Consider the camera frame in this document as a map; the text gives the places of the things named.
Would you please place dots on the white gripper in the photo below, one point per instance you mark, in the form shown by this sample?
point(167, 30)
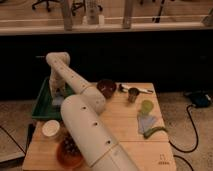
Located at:
point(57, 86)

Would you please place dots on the light blue sponge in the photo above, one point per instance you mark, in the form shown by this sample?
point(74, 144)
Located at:
point(57, 101)

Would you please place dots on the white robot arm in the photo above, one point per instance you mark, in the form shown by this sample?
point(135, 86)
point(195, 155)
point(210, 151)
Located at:
point(80, 114)

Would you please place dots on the green plastic tray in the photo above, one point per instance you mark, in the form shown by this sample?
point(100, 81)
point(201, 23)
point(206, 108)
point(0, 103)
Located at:
point(43, 109)

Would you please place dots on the dark brown bowl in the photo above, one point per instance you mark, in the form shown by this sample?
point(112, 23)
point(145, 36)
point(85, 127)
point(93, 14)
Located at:
point(107, 87)

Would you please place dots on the dark grape bunch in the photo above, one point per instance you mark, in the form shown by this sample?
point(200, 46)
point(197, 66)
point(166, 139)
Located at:
point(70, 146)

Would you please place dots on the orange bowl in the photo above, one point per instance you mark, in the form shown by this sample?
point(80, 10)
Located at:
point(68, 160)

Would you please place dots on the metal measuring cup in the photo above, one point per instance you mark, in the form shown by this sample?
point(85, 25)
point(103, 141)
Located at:
point(132, 94)

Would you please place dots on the black office chair base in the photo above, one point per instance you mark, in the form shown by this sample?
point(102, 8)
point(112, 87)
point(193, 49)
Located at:
point(33, 6)

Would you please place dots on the green plastic cup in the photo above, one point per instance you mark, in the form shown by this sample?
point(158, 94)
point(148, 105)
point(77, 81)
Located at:
point(146, 107)

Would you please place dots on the light blue cloth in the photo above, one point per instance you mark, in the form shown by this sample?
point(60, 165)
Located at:
point(145, 122)

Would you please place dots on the green cucumber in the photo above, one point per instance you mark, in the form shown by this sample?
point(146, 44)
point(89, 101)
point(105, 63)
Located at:
point(151, 131)

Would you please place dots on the dark blue device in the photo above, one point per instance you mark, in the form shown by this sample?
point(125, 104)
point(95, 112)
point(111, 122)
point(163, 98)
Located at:
point(199, 99)

